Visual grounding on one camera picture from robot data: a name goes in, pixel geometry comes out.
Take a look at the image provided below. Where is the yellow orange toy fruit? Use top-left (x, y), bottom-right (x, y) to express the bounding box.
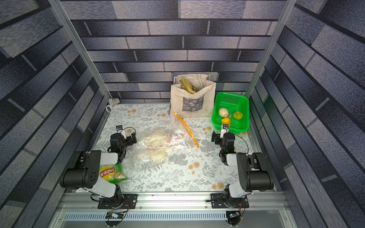
top-left (221, 117), bottom-right (231, 127)

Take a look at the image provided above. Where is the pale yellow pear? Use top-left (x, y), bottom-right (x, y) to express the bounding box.
top-left (219, 108), bottom-right (230, 118)

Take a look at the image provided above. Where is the green toy fruit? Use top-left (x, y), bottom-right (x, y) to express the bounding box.
top-left (233, 111), bottom-right (243, 120)

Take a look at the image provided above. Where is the clear orange zip-top bag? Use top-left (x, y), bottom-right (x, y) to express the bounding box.
top-left (130, 112), bottom-right (199, 169)

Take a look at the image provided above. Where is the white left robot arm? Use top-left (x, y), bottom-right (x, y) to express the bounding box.
top-left (60, 130), bottom-right (137, 201)

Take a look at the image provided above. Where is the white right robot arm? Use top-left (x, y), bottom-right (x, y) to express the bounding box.
top-left (206, 132), bottom-right (274, 208)

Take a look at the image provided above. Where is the green Lays chips bag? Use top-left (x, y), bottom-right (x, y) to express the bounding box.
top-left (99, 164), bottom-right (128, 184)

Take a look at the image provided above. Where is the beige Monet tote bag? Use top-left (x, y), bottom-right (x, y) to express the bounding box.
top-left (170, 74), bottom-right (216, 118)

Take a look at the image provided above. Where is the banana in tote bag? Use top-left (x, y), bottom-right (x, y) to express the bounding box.
top-left (180, 76), bottom-right (197, 94)

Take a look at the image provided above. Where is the green plastic basket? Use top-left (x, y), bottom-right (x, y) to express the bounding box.
top-left (211, 92), bottom-right (250, 135)

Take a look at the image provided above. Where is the white tape roll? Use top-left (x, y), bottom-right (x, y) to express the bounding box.
top-left (106, 98), bottom-right (120, 113)

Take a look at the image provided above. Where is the floral patterned table mat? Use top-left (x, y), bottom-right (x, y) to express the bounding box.
top-left (75, 102), bottom-right (268, 192)

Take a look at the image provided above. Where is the left circuit board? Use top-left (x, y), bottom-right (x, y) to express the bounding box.
top-left (105, 211), bottom-right (128, 220)

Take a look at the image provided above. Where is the circuit board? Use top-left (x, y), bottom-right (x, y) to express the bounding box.
top-left (105, 211), bottom-right (128, 220)
top-left (226, 211), bottom-right (241, 227)

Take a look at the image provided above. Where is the right circuit board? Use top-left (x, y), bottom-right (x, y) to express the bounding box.
top-left (226, 211), bottom-right (241, 227)

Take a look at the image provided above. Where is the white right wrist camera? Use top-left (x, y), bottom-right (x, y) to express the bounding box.
top-left (220, 123), bottom-right (230, 138)

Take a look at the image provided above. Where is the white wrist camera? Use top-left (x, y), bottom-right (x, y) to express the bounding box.
top-left (220, 123), bottom-right (230, 138)
top-left (116, 125), bottom-right (126, 139)

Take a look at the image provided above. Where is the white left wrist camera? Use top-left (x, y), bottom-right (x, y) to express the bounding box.
top-left (116, 125), bottom-right (126, 139)

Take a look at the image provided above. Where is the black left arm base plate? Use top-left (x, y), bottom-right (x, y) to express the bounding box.
top-left (98, 194), bottom-right (138, 210)

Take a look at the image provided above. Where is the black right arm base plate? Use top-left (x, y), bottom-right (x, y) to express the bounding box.
top-left (207, 193), bottom-right (250, 209)

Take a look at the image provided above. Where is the aluminium front rail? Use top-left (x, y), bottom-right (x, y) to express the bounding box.
top-left (50, 192), bottom-right (297, 228)

